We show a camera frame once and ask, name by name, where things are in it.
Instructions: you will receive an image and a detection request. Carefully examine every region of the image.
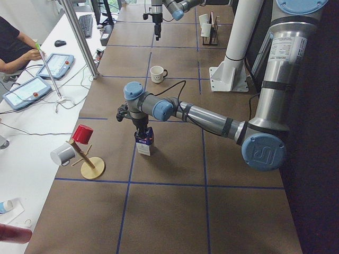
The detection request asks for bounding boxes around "far teach pendant tablet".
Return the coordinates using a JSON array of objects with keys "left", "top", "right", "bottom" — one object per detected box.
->
[{"left": 36, "top": 53, "right": 75, "bottom": 80}]

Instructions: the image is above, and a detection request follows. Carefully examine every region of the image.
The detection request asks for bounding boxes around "aluminium frame post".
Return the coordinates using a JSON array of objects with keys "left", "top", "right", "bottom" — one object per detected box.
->
[{"left": 60, "top": 0, "right": 99, "bottom": 79}]

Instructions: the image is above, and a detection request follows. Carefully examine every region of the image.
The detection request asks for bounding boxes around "wooden mug tree stand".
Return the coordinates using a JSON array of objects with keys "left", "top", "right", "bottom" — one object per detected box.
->
[{"left": 68, "top": 139, "right": 105, "bottom": 180}]

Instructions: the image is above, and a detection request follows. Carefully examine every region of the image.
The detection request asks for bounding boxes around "black computer mouse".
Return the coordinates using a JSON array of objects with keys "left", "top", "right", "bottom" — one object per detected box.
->
[{"left": 54, "top": 40, "right": 67, "bottom": 47}]

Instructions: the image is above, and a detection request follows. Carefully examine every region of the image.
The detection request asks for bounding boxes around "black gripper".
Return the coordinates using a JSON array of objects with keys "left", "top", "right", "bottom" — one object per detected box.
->
[
  {"left": 132, "top": 118, "right": 148, "bottom": 139},
  {"left": 153, "top": 13, "right": 162, "bottom": 41}
]

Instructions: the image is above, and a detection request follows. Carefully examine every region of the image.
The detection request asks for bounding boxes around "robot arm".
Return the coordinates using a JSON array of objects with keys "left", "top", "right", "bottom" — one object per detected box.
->
[
  {"left": 116, "top": 1, "right": 329, "bottom": 171},
  {"left": 143, "top": 0, "right": 206, "bottom": 41}
]

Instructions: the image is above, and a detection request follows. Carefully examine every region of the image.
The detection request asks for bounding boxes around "silver grabber stick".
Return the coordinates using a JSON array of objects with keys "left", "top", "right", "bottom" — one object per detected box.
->
[{"left": 35, "top": 42, "right": 75, "bottom": 113}]

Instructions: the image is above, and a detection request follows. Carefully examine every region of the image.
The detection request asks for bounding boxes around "white ribbed mug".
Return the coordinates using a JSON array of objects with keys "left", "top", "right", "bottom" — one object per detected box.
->
[{"left": 200, "top": 23, "right": 212, "bottom": 38}]

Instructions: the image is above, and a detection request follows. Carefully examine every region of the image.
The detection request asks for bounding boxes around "seated person in black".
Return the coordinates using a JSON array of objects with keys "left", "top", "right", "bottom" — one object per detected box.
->
[{"left": 1, "top": 17, "right": 41, "bottom": 74}]

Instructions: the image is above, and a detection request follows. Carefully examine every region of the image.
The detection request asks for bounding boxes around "teach pendant tablet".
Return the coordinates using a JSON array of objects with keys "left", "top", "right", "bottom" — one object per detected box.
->
[
  {"left": 3, "top": 77, "right": 51, "bottom": 110},
  {"left": 36, "top": 53, "right": 75, "bottom": 80}
]

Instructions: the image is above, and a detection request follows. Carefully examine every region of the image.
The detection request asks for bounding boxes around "white smiley face mug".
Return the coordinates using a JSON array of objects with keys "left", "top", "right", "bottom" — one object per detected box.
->
[{"left": 150, "top": 66, "right": 168, "bottom": 84}]

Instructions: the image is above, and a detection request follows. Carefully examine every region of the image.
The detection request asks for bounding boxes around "blue Pascual milk carton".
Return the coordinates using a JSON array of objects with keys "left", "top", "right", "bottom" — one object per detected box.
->
[{"left": 134, "top": 127, "right": 154, "bottom": 156}]

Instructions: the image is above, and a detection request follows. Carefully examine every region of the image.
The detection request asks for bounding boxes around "dark red bottle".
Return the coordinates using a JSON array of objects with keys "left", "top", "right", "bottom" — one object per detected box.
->
[{"left": 0, "top": 224, "right": 32, "bottom": 244}]

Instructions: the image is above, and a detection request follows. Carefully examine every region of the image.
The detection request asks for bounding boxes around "grey mug on stand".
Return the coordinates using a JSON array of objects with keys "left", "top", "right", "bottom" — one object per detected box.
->
[{"left": 50, "top": 143, "right": 76, "bottom": 166}]

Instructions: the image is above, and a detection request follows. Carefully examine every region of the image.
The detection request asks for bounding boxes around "black keyboard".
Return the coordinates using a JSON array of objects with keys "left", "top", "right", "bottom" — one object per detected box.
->
[{"left": 78, "top": 14, "right": 93, "bottom": 38}]

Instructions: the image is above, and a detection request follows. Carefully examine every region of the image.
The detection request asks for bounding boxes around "near teach pendant tablet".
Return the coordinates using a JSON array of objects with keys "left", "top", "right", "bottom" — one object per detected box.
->
[{"left": 3, "top": 77, "right": 51, "bottom": 110}]

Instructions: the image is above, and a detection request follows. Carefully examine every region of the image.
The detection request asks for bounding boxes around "red cup on stand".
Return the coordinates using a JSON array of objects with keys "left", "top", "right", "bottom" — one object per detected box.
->
[{"left": 72, "top": 124, "right": 93, "bottom": 144}]

